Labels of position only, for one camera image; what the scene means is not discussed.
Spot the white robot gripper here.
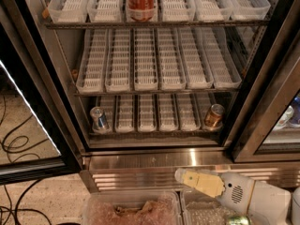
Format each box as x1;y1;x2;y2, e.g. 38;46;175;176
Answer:
174;168;291;225

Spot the green can in bin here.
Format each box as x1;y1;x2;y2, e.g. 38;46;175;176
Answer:
226;216;251;225

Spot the orange soda can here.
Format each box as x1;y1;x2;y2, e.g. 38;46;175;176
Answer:
204;104;225;128

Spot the right fridge glass door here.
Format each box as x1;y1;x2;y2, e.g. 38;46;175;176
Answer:
232;0;300;163

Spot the steel fridge base grille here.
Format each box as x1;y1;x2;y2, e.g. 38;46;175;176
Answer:
80;149;300;192

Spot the blue silver can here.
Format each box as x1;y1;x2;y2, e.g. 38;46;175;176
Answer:
90;107;110;133

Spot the open fridge glass door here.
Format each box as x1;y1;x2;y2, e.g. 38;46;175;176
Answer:
0;0;83;185

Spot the red cola can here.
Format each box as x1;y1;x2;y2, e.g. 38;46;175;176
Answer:
127;0;154;22

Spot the right clear plastic bin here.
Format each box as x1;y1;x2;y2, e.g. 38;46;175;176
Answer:
180;188;252;225

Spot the clear plastic bin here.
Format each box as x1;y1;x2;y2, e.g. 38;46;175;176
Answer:
82;190;183;225
180;188;252;225

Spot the bubble wrap in right bin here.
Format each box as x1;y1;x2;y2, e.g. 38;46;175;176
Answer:
187;202;235;225

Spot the left clear plastic bin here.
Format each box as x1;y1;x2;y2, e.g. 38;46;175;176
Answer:
82;190;183;225

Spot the middle wire shelf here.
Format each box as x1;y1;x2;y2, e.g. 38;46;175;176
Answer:
74;88;240;97

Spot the wire shelf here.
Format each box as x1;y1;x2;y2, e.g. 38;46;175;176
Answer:
74;88;240;97
89;130;219;139
44;20;270;30

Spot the bottom wire shelf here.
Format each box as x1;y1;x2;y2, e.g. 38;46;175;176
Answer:
89;130;219;139

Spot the top wire shelf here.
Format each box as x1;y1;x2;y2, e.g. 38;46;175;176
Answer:
44;20;270;30

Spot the black floor cable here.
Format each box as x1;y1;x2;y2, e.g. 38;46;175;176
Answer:
0;94;53;225

